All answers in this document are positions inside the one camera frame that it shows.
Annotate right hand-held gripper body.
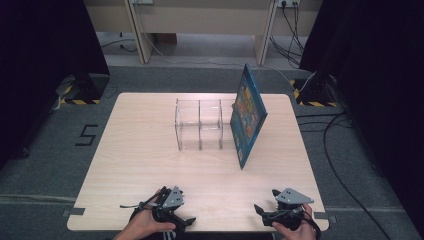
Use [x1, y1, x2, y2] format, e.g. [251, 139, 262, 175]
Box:
[263, 187, 315, 232]

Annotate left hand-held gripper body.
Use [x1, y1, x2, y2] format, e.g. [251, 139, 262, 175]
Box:
[152, 185, 185, 224]

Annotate blue picture book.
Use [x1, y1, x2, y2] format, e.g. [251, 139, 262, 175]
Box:
[229, 63, 269, 170]

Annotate clear acrylic divided organizer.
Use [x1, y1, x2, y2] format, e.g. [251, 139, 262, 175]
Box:
[173, 97, 242, 152]

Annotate person's right hand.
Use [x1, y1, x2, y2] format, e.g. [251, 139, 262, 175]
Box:
[272, 203, 317, 240]

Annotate person's left hand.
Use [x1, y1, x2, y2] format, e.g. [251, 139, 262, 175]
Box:
[114, 206, 177, 240]

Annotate grey tape strip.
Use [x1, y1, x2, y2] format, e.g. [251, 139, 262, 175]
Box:
[61, 207, 86, 218]
[313, 211, 338, 224]

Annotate black stand base hazard tape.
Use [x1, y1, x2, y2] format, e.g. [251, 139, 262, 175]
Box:
[54, 73, 111, 106]
[289, 73, 340, 108]

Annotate black curtain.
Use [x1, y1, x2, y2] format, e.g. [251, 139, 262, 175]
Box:
[0, 0, 111, 169]
[299, 0, 424, 231]

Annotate brown box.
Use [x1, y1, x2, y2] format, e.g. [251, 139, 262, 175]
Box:
[155, 32, 178, 46]

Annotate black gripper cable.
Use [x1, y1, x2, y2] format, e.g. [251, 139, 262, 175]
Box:
[309, 209, 323, 240]
[119, 190, 163, 213]

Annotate long black floor cable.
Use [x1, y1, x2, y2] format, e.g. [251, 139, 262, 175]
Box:
[322, 112, 392, 240]

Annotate black floor cables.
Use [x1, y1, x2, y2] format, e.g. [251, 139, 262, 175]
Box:
[295, 111, 354, 133]

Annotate bundle of black cables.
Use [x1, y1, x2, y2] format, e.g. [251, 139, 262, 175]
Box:
[269, 2, 306, 68]

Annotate white wall socket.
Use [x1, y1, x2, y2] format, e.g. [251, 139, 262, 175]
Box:
[276, 0, 301, 9]

